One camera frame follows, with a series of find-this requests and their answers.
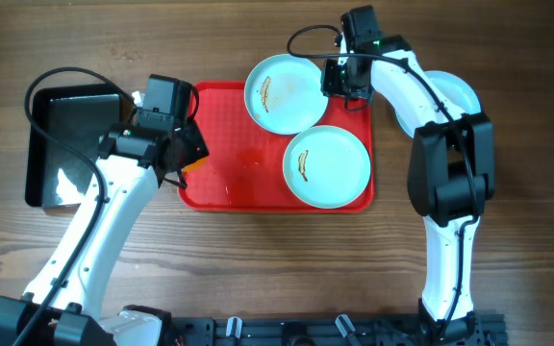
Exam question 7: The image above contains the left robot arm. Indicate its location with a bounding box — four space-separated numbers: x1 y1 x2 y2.
0 120 209 345

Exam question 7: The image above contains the white plate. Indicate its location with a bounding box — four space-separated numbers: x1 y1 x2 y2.
243 54 329 136
282 125 371 210
394 69 483 140

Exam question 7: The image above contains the red plastic tray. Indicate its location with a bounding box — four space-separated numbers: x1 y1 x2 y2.
177 79 376 214

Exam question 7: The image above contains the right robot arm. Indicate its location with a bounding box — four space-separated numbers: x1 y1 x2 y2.
322 33 495 343

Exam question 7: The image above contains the orange sponge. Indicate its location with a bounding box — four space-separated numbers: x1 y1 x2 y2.
182 158 208 172

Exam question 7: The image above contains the black water basin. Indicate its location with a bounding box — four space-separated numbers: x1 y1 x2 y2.
25 84 122 209

